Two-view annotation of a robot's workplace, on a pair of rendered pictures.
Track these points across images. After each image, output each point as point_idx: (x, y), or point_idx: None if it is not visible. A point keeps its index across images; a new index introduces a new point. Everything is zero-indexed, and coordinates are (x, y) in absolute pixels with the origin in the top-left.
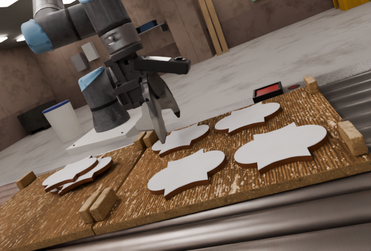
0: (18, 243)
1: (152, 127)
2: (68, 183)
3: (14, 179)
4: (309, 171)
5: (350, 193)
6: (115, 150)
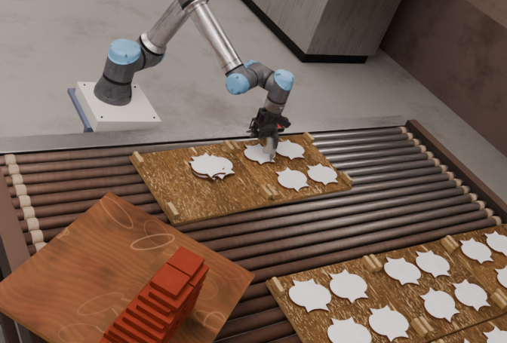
0: (235, 208)
1: (271, 152)
2: (220, 174)
3: (59, 145)
4: (339, 188)
5: (348, 196)
6: (201, 147)
